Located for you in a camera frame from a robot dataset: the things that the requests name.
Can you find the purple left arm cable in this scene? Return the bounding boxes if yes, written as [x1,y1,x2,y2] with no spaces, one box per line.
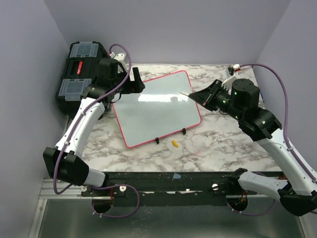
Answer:
[53,44,140,219]

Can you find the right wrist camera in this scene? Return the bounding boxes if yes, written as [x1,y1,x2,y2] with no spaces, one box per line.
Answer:
[222,64,241,90]

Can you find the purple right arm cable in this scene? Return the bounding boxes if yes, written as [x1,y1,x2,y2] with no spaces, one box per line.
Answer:
[226,63,317,216]

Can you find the black toolbox clear lids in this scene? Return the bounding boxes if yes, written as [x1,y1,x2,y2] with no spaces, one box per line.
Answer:
[55,41,108,119]

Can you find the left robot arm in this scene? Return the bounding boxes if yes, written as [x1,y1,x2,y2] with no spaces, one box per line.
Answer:
[43,58,145,196]

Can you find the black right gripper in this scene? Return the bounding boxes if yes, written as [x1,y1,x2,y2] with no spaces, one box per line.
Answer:
[189,79,244,121]

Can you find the yellow marker cap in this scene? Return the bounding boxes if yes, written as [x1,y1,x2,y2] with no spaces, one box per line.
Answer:
[172,140,178,147]

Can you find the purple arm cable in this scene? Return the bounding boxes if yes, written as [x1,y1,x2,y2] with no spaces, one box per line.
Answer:
[226,63,317,216]
[53,44,140,219]

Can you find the pink framed whiteboard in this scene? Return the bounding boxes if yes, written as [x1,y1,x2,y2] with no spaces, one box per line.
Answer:
[113,70,202,148]

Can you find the blue tape piece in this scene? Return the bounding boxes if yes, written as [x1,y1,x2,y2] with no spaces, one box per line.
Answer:
[173,173,181,179]

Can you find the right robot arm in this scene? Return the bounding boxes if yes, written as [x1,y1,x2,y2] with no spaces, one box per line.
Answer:
[188,78,317,216]

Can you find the black mounting rail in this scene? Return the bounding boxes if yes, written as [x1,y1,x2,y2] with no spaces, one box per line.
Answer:
[81,172,254,207]

